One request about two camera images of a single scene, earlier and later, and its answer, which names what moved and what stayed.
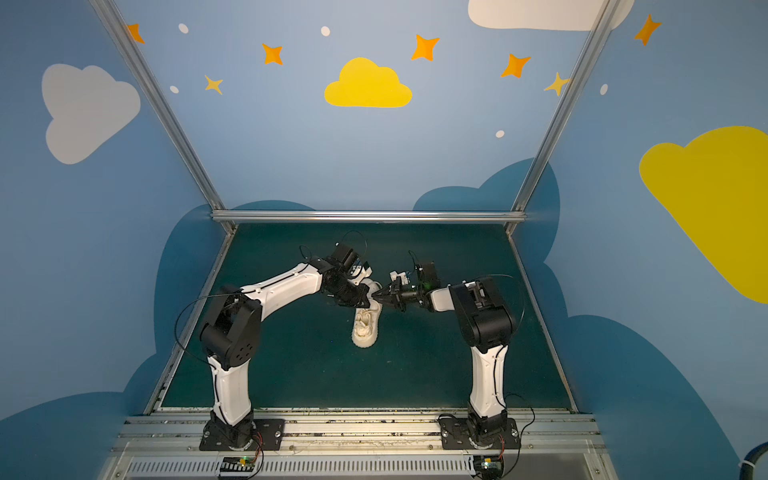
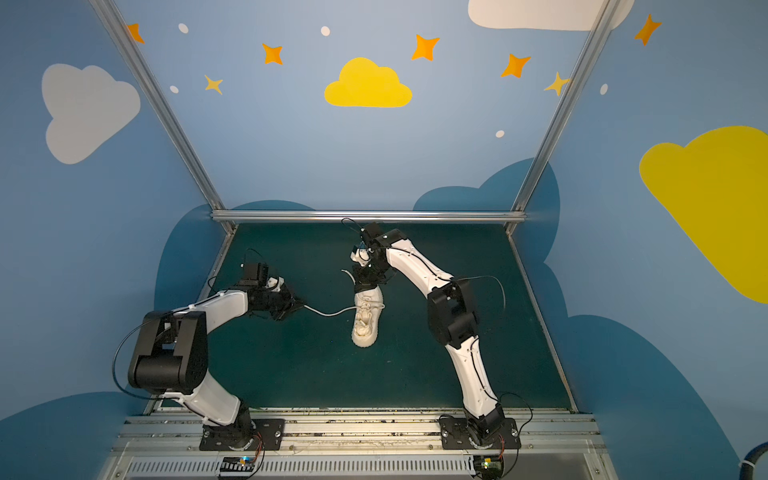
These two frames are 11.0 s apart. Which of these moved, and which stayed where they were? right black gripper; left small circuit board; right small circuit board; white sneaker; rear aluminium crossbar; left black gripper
Moved: left black gripper; right black gripper
Stayed: right small circuit board; white sneaker; left small circuit board; rear aluminium crossbar
